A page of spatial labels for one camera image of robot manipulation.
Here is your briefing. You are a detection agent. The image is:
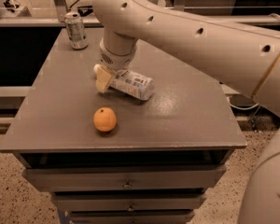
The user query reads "metal railing frame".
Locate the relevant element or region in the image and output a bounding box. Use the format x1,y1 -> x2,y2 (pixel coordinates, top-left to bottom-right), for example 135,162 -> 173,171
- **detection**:
0,0 -> 280,28

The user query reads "orange fruit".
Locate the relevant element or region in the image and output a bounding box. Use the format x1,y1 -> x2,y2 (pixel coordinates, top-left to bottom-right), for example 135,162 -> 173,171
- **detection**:
93,107 -> 117,132

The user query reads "grey drawer cabinet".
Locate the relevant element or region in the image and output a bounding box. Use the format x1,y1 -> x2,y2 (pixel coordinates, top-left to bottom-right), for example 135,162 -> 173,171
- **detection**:
0,28 -> 245,224

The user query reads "clear plastic water bottle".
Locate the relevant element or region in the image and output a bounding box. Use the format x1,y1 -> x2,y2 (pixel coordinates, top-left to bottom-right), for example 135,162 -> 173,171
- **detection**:
92,63 -> 155,102

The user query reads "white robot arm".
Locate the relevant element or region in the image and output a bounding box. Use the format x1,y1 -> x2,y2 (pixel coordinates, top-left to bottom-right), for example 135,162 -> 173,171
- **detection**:
93,0 -> 280,224

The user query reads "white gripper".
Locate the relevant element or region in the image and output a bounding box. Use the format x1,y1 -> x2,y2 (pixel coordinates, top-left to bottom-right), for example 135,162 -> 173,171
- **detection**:
95,40 -> 137,93

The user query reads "silver soda can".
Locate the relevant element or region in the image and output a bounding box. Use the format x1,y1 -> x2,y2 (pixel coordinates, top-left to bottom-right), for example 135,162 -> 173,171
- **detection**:
64,12 -> 88,49

